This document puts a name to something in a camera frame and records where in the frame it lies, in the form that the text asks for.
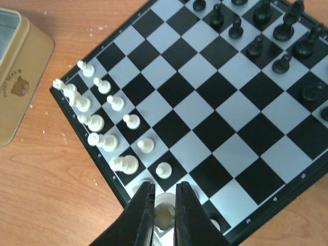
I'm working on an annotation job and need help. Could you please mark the white king chess piece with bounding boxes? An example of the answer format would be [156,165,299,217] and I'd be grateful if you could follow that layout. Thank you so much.
[109,155,139,175]

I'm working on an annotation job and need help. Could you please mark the white pawn on c2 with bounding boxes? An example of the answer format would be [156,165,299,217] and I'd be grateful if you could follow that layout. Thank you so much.
[107,95,125,111]

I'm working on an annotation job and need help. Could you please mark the black piece at edge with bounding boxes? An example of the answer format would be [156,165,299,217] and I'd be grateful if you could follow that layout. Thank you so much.
[320,107,328,121]

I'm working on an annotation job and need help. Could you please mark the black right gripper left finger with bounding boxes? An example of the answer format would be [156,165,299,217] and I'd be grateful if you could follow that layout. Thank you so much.
[90,181,155,245]

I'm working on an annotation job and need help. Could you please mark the white bishop chess piece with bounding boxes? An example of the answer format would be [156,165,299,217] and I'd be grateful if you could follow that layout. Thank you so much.
[77,114,105,132]

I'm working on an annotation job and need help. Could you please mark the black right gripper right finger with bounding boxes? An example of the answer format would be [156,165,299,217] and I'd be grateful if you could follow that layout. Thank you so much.
[174,181,230,245]

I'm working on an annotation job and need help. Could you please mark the white pawn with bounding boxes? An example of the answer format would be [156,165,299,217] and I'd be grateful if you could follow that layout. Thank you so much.
[137,138,155,153]
[155,162,172,179]
[93,77,111,94]
[77,60,95,77]
[154,193,175,231]
[123,114,141,130]
[107,95,125,111]

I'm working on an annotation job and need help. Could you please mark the black pawn chess piece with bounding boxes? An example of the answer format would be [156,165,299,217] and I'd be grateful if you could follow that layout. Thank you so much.
[272,53,292,74]
[247,35,263,56]
[301,81,327,102]
[228,17,243,39]
[210,4,224,27]

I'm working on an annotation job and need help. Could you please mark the white knight chess piece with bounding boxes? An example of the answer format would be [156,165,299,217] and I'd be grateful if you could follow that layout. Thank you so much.
[69,91,92,112]

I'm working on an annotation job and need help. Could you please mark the black and silver chessboard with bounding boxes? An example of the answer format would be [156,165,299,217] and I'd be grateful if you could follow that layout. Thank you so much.
[50,1,327,245]

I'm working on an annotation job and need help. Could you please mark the black back rank piece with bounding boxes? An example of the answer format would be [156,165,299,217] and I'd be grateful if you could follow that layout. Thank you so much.
[231,0,248,6]
[192,0,206,11]
[293,23,324,58]
[273,0,305,41]
[253,0,273,24]

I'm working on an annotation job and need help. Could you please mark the white piece behind gripper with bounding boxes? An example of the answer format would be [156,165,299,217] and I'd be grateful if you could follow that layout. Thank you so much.
[210,218,221,231]

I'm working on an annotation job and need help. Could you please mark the white pawn on f2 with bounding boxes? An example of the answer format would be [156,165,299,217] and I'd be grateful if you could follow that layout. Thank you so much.
[155,162,172,179]

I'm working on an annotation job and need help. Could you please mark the white pawn on d2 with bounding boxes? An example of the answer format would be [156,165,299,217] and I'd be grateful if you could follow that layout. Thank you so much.
[123,114,141,130]

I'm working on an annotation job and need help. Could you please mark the white queen chess piece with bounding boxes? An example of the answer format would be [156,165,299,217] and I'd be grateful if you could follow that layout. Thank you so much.
[87,132,119,152]

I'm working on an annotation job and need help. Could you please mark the white pawn on e2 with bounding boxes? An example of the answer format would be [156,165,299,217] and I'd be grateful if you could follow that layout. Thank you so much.
[137,138,155,153]

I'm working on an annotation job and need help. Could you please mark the white rook chess piece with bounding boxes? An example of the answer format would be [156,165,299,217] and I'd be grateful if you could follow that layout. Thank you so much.
[52,78,77,97]

